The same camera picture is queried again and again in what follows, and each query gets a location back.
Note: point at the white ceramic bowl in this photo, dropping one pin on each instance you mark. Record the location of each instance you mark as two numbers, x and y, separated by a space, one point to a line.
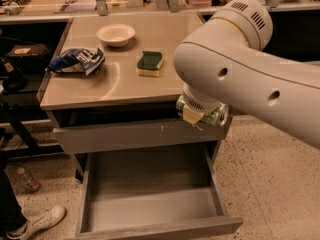
115 35

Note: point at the grey cabinet with counter top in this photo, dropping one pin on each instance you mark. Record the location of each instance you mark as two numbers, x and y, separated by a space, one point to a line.
117 94

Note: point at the plastic bottle on floor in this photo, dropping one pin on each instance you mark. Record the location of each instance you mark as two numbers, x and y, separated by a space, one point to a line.
30 180

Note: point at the blue white chip bag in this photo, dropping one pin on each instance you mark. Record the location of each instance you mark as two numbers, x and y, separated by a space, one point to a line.
77 60

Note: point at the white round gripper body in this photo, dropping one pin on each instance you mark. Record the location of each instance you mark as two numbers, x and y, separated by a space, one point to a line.
199 105

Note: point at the green and yellow sponge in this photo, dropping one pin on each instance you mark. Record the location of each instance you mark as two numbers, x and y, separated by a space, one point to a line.
150 63

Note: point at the white sneaker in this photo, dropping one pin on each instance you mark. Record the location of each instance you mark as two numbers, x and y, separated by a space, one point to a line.
41 221

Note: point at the grey top drawer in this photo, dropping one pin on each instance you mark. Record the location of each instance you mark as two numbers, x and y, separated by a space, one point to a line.
138 134

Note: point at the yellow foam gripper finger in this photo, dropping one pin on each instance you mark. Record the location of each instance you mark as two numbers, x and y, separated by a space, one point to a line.
191 116

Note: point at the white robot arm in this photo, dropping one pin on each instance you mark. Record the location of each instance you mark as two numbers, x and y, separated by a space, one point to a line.
223 61

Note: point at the green soda can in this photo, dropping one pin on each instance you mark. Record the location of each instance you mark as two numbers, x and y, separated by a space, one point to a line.
217 119

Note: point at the dark trouser leg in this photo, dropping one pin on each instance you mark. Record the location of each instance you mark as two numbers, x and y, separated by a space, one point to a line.
11 216

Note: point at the open grey middle drawer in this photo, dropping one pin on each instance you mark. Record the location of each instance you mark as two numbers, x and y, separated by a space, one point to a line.
158 193

